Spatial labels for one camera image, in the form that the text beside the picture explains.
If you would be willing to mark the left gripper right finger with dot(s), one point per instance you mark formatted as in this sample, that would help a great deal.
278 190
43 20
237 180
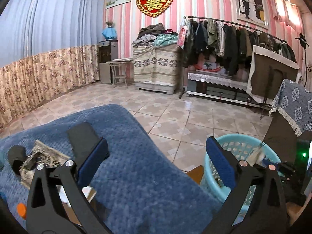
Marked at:
267 211

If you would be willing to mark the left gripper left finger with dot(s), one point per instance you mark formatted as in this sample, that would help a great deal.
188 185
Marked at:
45 211

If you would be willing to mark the light blue paper card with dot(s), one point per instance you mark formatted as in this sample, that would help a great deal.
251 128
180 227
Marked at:
88 192

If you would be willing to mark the grey printed snack bag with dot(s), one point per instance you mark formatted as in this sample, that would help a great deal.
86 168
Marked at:
40 154

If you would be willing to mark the orange bottle cap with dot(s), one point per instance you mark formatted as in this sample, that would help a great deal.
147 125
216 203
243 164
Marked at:
22 210

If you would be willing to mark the light blue plastic basket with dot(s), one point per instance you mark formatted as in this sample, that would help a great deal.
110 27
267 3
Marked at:
243 147

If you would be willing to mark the blue textured table cloth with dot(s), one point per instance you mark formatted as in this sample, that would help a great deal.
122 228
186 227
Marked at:
138 189

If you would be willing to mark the blue floral sofa cover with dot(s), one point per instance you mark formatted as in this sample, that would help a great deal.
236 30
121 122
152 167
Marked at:
294 103

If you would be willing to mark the low tv stand with lace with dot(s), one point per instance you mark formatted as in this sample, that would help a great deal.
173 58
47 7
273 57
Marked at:
222 88

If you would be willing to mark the small metal folding table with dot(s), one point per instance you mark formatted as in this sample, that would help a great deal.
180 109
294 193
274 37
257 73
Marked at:
119 70

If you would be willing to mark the hanging dark clothes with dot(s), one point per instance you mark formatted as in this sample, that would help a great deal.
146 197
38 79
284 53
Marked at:
231 45

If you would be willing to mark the grey water dispenser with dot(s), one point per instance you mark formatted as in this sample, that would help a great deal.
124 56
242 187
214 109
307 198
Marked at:
107 52

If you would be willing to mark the blue and floral curtain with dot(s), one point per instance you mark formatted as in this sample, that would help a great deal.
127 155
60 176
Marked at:
48 47

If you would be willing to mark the patterned cloth covered cabinet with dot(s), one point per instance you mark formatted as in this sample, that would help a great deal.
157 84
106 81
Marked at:
157 68

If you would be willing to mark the framed couple silhouette poster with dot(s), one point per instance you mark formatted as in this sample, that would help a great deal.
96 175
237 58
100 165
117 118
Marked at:
253 12

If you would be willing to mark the pile of folded clothes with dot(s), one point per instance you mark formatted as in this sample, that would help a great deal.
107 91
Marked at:
155 35

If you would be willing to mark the metal clothes rack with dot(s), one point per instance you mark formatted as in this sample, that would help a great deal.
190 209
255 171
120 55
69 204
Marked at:
186 19

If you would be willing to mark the red heart wall decoration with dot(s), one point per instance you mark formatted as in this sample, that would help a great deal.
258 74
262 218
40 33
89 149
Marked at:
153 8

